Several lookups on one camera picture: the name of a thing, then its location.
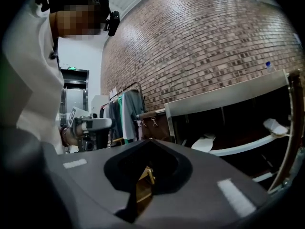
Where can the white cloth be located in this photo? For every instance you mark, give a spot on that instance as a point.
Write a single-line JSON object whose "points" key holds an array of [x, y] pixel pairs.
{"points": [[276, 127]]}

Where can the metal clothes rack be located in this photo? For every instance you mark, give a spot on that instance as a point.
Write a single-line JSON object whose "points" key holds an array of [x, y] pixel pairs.
{"points": [[140, 87]]}

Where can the metal elevator door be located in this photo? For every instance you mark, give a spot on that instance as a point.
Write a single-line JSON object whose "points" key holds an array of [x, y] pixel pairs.
{"points": [[74, 96]]}

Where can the black shelf unit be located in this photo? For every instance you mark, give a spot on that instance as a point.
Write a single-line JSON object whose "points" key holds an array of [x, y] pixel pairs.
{"points": [[228, 92]]}

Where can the green garment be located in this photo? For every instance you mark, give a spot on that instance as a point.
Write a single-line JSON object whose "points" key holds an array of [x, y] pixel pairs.
{"points": [[121, 118]]}

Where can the black head-worn camera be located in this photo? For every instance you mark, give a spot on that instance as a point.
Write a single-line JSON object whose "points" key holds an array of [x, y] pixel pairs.
{"points": [[113, 24]]}

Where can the person's head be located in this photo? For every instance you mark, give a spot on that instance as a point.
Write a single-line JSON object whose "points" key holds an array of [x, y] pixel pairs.
{"points": [[78, 20]]}

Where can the lilac garment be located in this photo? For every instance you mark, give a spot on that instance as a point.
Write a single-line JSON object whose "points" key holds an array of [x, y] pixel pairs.
{"points": [[140, 130]]}

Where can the white paper tag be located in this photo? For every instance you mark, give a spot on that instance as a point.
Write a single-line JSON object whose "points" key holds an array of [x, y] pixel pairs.
{"points": [[113, 92]]}

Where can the white cloth shelf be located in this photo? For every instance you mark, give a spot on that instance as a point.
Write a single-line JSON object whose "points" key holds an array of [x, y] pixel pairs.
{"points": [[202, 143]]}

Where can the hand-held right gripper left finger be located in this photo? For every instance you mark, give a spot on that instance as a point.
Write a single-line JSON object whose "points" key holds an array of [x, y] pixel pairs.
{"points": [[95, 187]]}

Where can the green exit sign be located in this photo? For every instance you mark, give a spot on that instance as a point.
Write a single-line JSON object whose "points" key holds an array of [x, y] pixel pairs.
{"points": [[72, 68]]}

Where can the white wall sign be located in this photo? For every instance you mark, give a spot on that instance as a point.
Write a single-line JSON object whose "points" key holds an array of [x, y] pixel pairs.
{"points": [[297, 38]]}

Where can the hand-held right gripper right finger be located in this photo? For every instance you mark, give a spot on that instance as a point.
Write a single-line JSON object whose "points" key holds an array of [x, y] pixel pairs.
{"points": [[202, 175]]}

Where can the person's left hand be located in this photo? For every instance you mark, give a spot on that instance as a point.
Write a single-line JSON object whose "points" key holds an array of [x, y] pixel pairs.
{"points": [[75, 133]]}

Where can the blue-capped plastic bottle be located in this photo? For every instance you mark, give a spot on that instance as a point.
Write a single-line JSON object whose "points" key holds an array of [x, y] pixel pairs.
{"points": [[269, 67]]}

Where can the dark garment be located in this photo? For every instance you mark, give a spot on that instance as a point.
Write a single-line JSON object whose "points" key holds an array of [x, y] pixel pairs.
{"points": [[115, 120]]}

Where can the person's white shirt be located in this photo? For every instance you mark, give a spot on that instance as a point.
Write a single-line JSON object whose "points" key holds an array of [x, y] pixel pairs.
{"points": [[31, 68]]}

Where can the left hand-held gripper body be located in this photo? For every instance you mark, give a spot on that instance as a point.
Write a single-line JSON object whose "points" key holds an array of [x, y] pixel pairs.
{"points": [[97, 124]]}

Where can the grey garment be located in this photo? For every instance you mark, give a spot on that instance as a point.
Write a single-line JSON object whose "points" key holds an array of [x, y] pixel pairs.
{"points": [[132, 111]]}

